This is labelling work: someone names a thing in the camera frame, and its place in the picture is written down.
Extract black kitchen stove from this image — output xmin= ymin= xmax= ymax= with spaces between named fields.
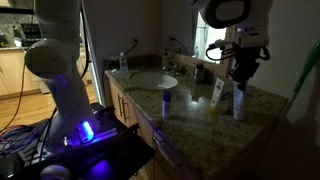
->
xmin=20 ymin=22 xmax=43 ymax=40

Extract metal drawer handle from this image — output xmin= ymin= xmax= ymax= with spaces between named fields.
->
xmin=152 ymin=128 xmax=186 ymax=175

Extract metal cabinet door handle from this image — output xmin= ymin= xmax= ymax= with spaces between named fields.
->
xmin=117 ymin=94 xmax=124 ymax=118
xmin=122 ymin=98 xmax=131 ymax=125

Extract clear plastic water bottle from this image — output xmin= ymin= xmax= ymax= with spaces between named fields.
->
xmin=119 ymin=52 xmax=129 ymax=75

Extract wooden vanity cabinet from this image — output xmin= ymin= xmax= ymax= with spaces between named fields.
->
xmin=104 ymin=74 xmax=204 ymax=180

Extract white oval sink basin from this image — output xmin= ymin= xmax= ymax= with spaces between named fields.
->
xmin=129 ymin=70 xmax=179 ymax=91

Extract grey round dome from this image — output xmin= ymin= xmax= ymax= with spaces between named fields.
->
xmin=39 ymin=164 xmax=72 ymax=180

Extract green broom handle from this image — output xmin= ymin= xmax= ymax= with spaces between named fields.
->
xmin=283 ymin=39 xmax=320 ymax=116

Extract wood framed wall mirror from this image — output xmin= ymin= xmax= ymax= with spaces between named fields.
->
xmin=159 ymin=0 xmax=238 ymax=78

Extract white bottle with blue cap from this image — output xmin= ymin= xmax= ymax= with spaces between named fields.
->
xmin=161 ymin=91 xmax=173 ymax=120

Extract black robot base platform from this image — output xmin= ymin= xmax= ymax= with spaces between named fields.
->
xmin=18 ymin=101 xmax=155 ymax=180

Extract red cable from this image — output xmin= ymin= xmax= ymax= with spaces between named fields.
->
xmin=0 ymin=59 xmax=28 ymax=134

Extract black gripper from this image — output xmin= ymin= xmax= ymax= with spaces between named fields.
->
xmin=230 ymin=45 xmax=265 ymax=91

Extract bundle of coloured cables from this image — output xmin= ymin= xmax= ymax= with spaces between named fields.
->
xmin=0 ymin=124 xmax=40 ymax=158

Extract chrome faucet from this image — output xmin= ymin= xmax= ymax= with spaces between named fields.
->
xmin=168 ymin=59 xmax=181 ymax=75

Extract soap dispenser bottle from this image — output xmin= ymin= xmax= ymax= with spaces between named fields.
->
xmin=162 ymin=49 xmax=170 ymax=70

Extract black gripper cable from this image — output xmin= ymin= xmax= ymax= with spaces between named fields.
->
xmin=205 ymin=42 xmax=235 ymax=62

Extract light wood kitchen cabinets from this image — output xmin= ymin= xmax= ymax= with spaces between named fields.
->
xmin=0 ymin=46 xmax=42 ymax=100

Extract dark metal cup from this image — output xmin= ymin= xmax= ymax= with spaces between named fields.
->
xmin=193 ymin=63 xmax=207 ymax=85

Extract small white tube yellow cap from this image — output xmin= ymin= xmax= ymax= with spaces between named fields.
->
xmin=209 ymin=77 xmax=226 ymax=113

